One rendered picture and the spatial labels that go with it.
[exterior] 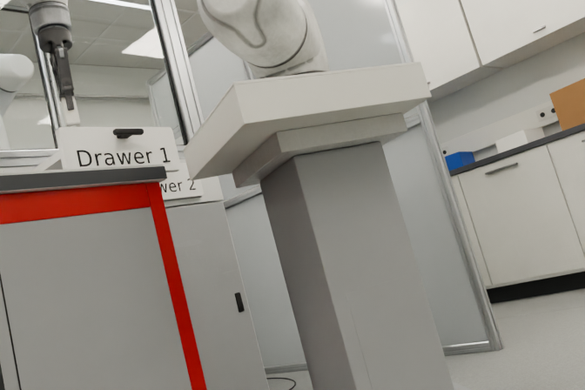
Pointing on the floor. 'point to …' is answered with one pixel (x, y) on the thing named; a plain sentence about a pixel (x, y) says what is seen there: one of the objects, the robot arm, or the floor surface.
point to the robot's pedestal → (348, 256)
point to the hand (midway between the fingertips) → (70, 112)
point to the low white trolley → (91, 284)
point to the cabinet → (216, 298)
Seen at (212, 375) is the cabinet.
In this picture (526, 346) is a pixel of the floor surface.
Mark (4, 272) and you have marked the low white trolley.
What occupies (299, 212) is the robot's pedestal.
